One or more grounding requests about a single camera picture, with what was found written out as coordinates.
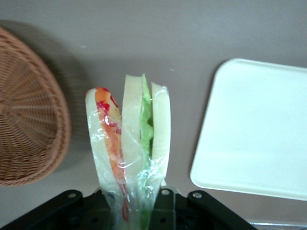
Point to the plastic triangle sandwich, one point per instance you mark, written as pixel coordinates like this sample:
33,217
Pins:
132,119

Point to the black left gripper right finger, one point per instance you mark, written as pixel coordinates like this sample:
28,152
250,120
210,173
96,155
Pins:
206,210

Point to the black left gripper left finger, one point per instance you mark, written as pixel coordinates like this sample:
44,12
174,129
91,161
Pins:
60,210

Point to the cream plastic tray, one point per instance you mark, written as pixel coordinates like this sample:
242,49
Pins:
254,129

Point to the clear acrylic bottle rack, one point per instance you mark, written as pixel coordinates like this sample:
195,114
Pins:
275,226

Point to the round brown wicker basket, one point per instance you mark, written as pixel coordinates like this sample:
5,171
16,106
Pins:
28,115

